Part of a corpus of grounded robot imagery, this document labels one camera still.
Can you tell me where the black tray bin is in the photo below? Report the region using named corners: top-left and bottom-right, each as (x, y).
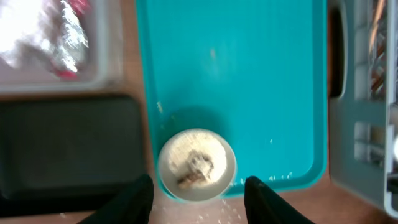
top-left (1, 95), bottom-right (146, 217)

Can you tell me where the grey bowl with food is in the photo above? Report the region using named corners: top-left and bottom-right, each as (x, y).
top-left (157, 129), bottom-right (237, 203)

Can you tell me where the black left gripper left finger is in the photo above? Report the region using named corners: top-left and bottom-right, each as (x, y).
top-left (78, 174), bottom-right (154, 224)

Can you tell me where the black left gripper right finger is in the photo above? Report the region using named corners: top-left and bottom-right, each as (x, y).
top-left (244, 176), bottom-right (313, 224)

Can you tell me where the grey dishwasher rack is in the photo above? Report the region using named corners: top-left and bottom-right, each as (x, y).
top-left (329, 0), bottom-right (397, 217)

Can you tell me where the white napkin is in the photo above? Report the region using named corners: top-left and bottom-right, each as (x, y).
top-left (1, 0), bottom-right (43, 68)

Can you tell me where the wooden chopstick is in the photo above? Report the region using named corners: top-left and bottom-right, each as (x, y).
top-left (369, 0), bottom-right (386, 53)

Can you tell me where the teal serving tray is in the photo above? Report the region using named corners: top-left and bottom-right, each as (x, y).
top-left (136, 0), bottom-right (327, 197)

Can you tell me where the red silver snack wrapper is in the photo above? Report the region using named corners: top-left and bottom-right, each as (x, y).
top-left (50, 0), bottom-right (90, 79)

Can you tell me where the clear plastic bin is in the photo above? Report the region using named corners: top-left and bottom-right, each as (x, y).
top-left (1, 0), bottom-right (123, 95)

